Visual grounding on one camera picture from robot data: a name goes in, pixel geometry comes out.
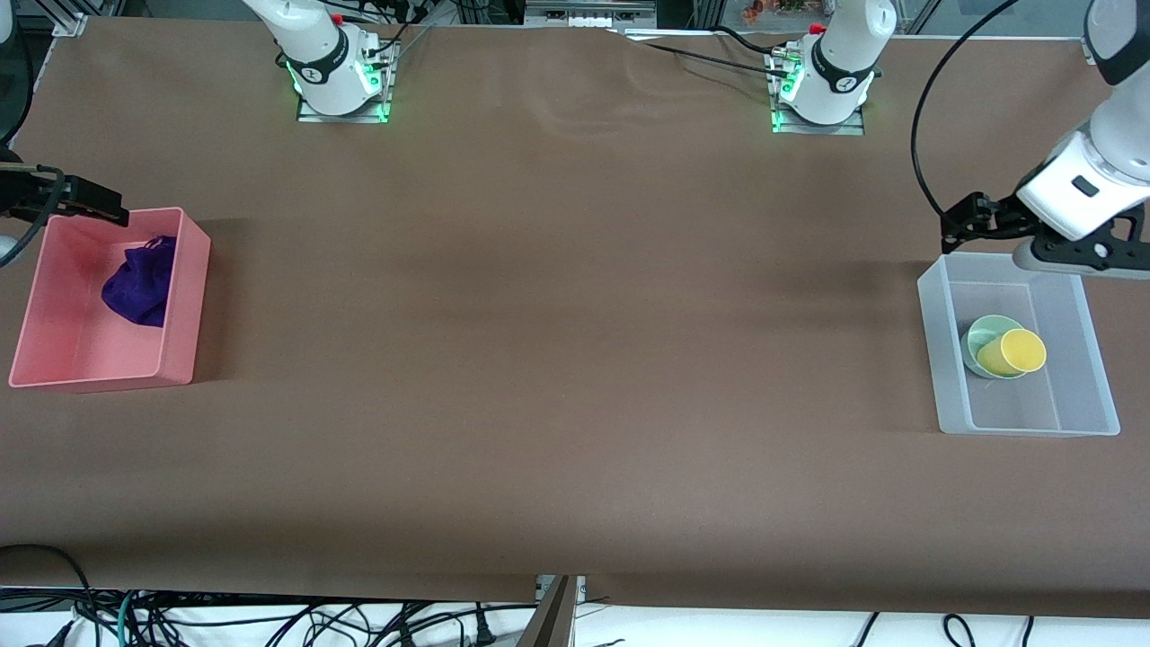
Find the purple cloth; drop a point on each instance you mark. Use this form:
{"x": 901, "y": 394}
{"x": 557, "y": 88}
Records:
{"x": 139, "y": 288}

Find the pale green bowl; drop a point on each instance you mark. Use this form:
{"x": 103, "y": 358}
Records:
{"x": 975, "y": 337}

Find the yellow cup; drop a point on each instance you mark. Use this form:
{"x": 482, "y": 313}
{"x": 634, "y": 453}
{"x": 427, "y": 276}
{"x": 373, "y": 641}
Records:
{"x": 1015, "y": 352}

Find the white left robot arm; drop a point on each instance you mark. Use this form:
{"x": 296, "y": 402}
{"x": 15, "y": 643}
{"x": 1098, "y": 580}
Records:
{"x": 840, "y": 90}

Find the pink plastic bin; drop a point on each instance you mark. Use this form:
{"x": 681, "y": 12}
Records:
{"x": 72, "y": 350}

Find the translucent white plastic bin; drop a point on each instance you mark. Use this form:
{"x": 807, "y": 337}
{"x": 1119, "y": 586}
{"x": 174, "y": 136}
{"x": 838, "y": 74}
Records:
{"x": 1069, "y": 395}

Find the brown table cover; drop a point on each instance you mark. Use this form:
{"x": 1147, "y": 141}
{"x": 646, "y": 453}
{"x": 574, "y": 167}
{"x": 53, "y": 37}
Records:
{"x": 575, "y": 377}

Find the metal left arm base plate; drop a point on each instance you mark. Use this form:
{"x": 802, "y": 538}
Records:
{"x": 844, "y": 129}

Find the aluminium frame corner bracket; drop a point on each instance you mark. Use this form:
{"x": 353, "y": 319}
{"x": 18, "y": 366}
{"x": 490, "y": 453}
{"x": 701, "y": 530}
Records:
{"x": 70, "y": 23}

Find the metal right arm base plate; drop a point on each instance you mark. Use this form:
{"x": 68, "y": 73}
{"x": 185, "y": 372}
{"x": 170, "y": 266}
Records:
{"x": 359, "y": 118}

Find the dark table frame post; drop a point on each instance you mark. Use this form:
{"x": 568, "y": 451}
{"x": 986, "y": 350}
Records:
{"x": 550, "y": 620}

